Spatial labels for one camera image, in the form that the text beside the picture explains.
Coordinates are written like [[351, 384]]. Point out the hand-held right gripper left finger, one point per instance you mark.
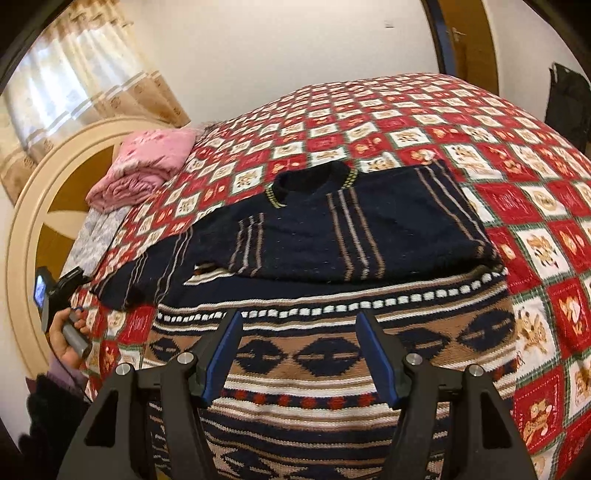
[[220, 355]]

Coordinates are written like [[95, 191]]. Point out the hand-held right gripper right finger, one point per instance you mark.
[[379, 362]]

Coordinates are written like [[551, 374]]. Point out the navy striped knit sweater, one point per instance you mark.
[[314, 230]]

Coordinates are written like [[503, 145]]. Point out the person's left hand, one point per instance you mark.
[[62, 344]]

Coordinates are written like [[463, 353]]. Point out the cream wooden headboard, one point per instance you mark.
[[27, 230]]

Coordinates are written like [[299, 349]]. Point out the grey floral pillow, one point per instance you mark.
[[97, 235]]

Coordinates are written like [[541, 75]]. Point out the brown navy patterned knit sweater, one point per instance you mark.
[[300, 383]]

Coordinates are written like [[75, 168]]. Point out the pink folded blanket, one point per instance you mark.
[[143, 161]]

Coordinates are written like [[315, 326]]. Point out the red checked bear quilt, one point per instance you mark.
[[531, 207]]

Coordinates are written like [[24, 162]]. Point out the beige patterned curtain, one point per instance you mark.
[[92, 69]]

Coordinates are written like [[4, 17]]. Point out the black bag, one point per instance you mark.
[[568, 101]]

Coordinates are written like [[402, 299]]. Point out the brown wooden door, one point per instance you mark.
[[471, 41]]

